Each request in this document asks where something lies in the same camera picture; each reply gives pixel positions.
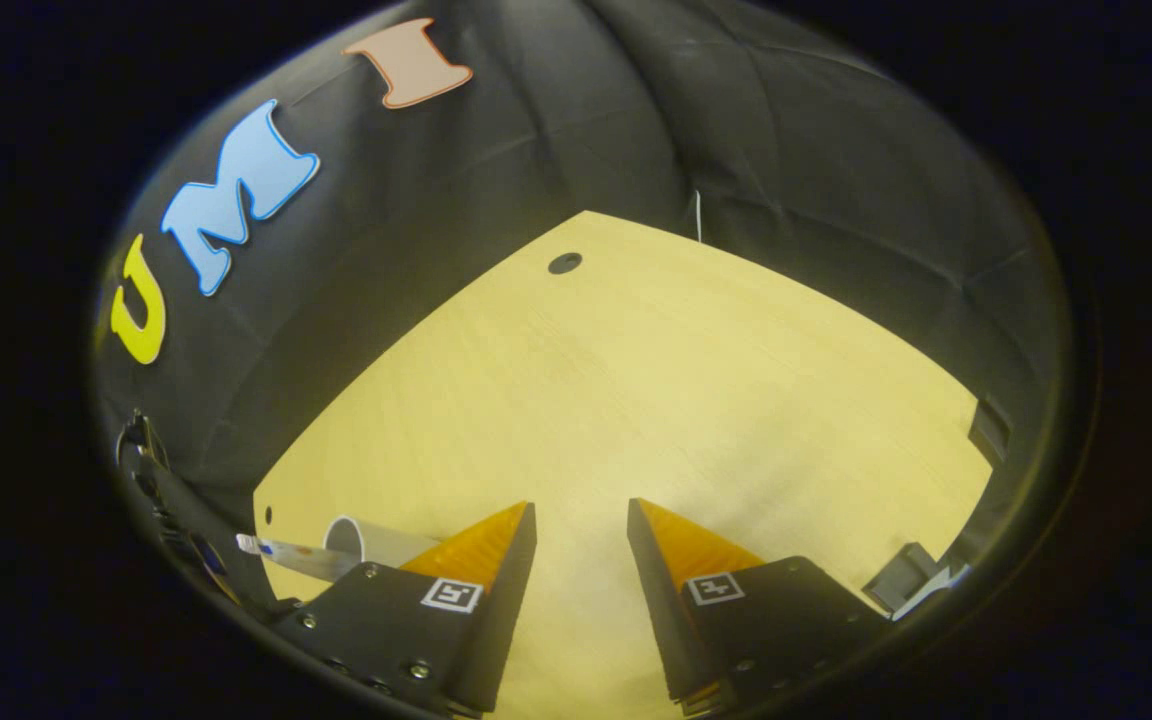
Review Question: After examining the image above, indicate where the light wooden desktop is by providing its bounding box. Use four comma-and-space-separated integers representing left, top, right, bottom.
253, 210, 994, 720

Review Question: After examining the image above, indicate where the grey box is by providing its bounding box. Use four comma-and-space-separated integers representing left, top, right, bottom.
864, 543, 973, 622

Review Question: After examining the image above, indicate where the white cup with wooden handle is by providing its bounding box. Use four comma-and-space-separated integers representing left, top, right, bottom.
324, 515, 442, 573

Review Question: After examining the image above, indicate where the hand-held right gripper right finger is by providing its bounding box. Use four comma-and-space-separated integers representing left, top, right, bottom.
626, 497, 892, 717

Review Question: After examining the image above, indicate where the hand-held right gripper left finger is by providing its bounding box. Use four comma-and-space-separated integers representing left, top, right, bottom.
269, 501, 539, 717

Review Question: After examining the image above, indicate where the white toothpaste tube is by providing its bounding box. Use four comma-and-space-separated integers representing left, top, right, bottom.
236, 533, 362, 584

